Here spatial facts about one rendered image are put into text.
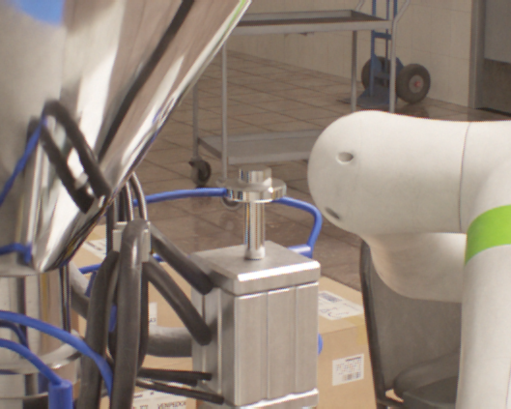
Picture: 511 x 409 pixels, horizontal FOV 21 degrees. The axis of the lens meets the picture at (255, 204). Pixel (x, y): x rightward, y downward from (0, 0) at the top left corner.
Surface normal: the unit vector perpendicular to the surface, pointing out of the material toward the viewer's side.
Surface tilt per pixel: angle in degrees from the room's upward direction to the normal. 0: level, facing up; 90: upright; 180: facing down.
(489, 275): 50
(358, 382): 90
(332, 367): 90
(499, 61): 90
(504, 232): 44
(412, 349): 77
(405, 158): 61
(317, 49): 90
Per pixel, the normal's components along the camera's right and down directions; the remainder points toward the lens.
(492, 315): -0.55, -0.55
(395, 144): -0.15, -0.43
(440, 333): 0.64, -0.04
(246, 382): 0.51, 0.21
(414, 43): -0.86, 0.12
